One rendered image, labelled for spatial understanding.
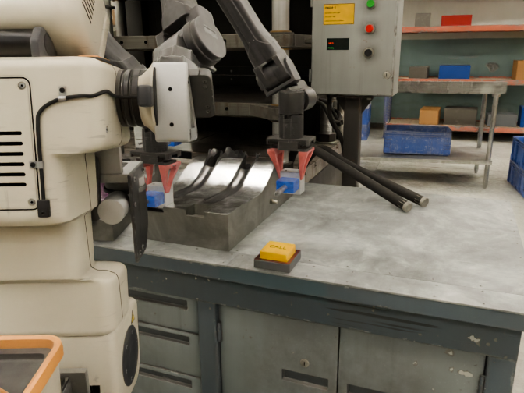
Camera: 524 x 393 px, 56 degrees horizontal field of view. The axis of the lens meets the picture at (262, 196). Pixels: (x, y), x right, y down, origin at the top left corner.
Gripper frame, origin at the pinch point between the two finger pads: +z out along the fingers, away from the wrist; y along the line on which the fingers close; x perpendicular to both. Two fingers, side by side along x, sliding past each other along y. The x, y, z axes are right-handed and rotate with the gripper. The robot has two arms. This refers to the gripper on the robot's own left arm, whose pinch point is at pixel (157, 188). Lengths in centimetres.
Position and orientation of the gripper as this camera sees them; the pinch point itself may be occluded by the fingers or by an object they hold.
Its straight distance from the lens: 120.3
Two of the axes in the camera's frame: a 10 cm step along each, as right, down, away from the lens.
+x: -3.7, 2.5, -9.0
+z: 0.0, 9.6, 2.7
